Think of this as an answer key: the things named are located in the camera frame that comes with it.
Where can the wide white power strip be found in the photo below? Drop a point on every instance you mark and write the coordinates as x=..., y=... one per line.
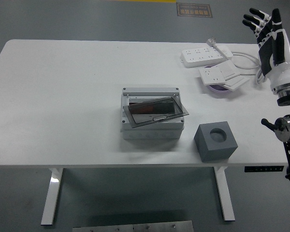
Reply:
x=200, y=56

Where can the black table control panel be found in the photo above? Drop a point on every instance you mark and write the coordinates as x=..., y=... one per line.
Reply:
x=263, y=169

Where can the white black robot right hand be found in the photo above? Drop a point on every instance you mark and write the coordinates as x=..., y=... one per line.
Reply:
x=280, y=72

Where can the narrow white socket bar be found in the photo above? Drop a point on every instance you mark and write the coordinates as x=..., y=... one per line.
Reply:
x=224, y=51

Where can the purple round bowl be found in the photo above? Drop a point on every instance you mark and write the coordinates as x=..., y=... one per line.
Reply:
x=218, y=91

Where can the grey block with round hole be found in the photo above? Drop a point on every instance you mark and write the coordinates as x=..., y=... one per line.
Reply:
x=215, y=151

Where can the brown floor sign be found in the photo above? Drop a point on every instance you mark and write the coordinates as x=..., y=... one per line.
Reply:
x=194, y=10

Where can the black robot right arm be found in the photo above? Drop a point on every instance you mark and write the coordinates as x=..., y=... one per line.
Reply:
x=288, y=130

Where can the plain white switch panel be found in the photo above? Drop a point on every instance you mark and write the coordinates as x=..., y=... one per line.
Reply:
x=238, y=82
x=230, y=68

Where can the smoky transparent box lid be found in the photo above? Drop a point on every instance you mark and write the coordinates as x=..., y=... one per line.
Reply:
x=159, y=117

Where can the white wall socket panel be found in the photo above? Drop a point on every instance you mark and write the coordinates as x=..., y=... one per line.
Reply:
x=211, y=75

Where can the grey metal plate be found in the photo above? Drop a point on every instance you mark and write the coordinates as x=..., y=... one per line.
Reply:
x=133, y=227

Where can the grey plastic junction box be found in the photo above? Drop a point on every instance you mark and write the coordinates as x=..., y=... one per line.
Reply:
x=152, y=133

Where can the white table leg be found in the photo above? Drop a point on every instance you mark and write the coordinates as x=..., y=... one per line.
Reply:
x=52, y=193
x=224, y=193

